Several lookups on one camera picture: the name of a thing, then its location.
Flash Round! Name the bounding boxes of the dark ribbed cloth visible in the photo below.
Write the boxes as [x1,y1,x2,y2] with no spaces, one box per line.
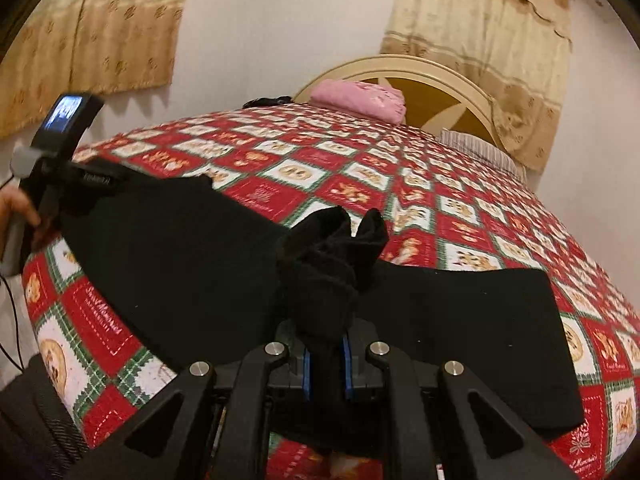
[0,355,88,480]

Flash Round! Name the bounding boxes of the black and red bundle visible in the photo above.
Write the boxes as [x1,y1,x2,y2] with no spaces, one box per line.
[243,95,296,109]

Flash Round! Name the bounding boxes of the beige floral curtain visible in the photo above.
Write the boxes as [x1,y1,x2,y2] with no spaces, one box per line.
[0,0,196,138]
[381,0,573,173]

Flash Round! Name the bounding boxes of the black cable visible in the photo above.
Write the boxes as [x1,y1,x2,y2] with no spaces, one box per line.
[0,274,25,372]

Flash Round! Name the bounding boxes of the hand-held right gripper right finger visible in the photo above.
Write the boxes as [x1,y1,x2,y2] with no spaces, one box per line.
[342,321,576,480]

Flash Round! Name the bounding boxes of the person's left hand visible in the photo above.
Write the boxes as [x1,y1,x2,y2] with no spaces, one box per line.
[0,186,43,253]

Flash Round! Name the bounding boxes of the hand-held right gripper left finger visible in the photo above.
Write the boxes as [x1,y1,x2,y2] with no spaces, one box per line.
[65,321,314,480]

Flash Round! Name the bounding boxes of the black pants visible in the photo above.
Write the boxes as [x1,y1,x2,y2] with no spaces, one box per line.
[60,172,586,461]

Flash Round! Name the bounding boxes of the cream and brown headboard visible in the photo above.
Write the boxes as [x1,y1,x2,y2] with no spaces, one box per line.
[292,54,506,161]

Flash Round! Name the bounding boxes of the striped pillow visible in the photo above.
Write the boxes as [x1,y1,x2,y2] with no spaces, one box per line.
[439,128,528,181]

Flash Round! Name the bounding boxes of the red checkered bear bedsheet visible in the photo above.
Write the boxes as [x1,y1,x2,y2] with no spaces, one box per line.
[22,102,640,480]

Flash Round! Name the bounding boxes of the pink folded blanket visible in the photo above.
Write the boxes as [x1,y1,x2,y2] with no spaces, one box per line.
[310,79,406,125]

